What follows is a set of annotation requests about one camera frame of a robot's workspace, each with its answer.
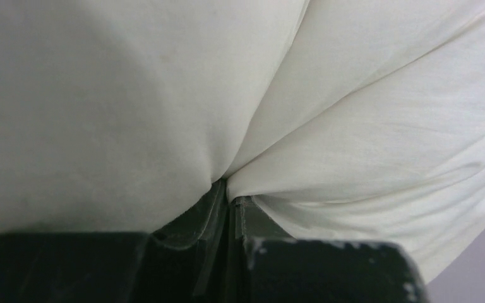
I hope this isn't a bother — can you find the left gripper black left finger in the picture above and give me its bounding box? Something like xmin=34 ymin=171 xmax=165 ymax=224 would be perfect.
xmin=0 ymin=181 xmax=227 ymax=302

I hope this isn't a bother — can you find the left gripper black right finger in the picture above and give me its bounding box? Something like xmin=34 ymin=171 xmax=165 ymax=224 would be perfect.
xmin=230 ymin=197 xmax=429 ymax=302

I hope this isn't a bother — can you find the white pillow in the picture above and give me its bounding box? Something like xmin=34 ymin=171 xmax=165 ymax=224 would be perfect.
xmin=0 ymin=1 xmax=485 ymax=282

